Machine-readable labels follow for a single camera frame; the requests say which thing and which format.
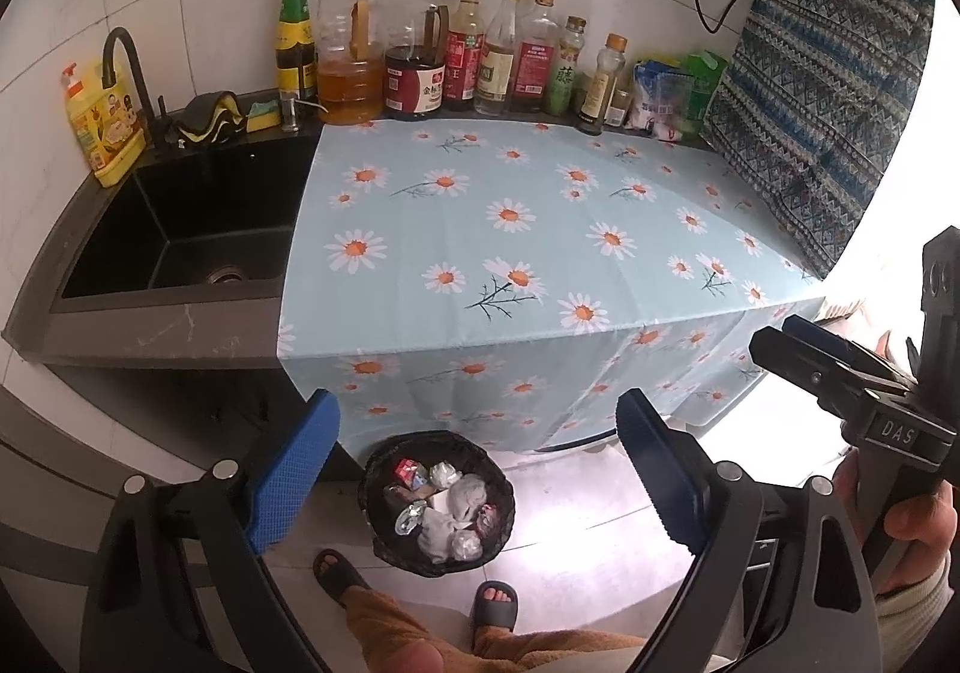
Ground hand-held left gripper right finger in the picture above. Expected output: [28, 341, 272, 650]
[614, 388, 880, 673]

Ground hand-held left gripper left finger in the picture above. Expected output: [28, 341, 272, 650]
[79, 388, 343, 673]

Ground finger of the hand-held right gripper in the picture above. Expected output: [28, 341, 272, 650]
[749, 328, 887, 423]
[780, 315, 920, 393]

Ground black trash bin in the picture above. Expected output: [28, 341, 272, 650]
[356, 429, 518, 579]

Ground person's right hand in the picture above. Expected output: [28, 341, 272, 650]
[835, 451, 959, 600]

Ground dark grey slipper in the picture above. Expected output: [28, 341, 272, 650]
[312, 549, 370, 606]
[470, 581, 521, 633]

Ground blue daisy tablecloth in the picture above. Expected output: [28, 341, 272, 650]
[275, 116, 827, 453]

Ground orange-brown pants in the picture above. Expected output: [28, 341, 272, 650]
[343, 587, 647, 673]

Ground blue patterned curtain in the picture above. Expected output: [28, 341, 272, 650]
[705, 0, 943, 281]

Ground black sink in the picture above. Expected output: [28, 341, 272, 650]
[51, 133, 321, 315]

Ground green seasoning bag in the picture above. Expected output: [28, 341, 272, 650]
[679, 52, 729, 138]

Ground small yellow cap bottle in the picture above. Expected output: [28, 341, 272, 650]
[576, 34, 630, 136]

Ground metal soap pump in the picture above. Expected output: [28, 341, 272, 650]
[279, 89, 332, 136]

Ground black yellow rag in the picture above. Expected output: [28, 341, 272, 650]
[176, 91, 249, 146]

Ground green pepper oil bottle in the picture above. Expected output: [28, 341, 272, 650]
[544, 16, 589, 117]

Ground yellow dish soap bottle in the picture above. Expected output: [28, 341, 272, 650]
[64, 61, 148, 189]

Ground clear cooking oil jug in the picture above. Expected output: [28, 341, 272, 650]
[315, 0, 388, 127]

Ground dark soy sauce jug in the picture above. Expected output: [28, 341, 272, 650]
[384, 0, 450, 121]

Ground gold cap red label bottle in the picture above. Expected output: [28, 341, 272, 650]
[514, 0, 566, 114]

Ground green label sauce bottle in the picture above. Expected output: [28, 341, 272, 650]
[274, 0, 318, 104]

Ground yellow cap clear bottle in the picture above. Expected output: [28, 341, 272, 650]
[475, 0, 527, 117]

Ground dark cap vinegar bottle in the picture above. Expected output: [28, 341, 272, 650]
[442, 0, 487, 112]

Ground black faucet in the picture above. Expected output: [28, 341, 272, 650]
[101, 28, 178, 149]

